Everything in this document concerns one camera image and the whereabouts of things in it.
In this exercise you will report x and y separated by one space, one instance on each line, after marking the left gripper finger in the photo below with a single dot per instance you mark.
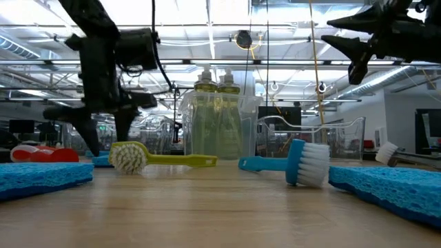
131 106
82 120

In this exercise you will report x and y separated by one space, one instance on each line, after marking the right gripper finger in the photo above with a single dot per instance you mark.
360 51
368 22

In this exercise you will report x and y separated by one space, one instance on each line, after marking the red dish brush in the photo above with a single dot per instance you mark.
62 155

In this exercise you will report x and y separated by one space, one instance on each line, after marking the light blue sponge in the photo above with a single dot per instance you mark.
386 189
101 162
41 175

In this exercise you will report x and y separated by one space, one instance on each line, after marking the clear yellow-green soap bottle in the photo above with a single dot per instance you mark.
205 120
230 120

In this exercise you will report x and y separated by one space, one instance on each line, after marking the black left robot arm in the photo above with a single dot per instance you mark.
89 17

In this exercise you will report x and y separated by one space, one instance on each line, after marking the clear shallow plastic tray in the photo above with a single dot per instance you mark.
344 144
155 137

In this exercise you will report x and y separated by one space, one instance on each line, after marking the black monitor screen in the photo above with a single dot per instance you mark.
20 126
286 111
422 137

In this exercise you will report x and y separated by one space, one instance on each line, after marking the green dish brush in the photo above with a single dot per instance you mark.
172 160

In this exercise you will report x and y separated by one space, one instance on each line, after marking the red chair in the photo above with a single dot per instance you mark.
369 144

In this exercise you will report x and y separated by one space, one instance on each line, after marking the dark grey dish brush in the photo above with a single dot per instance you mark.
406 157

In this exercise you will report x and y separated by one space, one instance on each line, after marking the clear deep plastic bin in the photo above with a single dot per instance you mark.
253 137

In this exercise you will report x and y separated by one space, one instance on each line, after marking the blue dish brush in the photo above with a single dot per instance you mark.
296 162

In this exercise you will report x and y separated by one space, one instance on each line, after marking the silver ventilation duct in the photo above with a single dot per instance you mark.
17 50
389 79

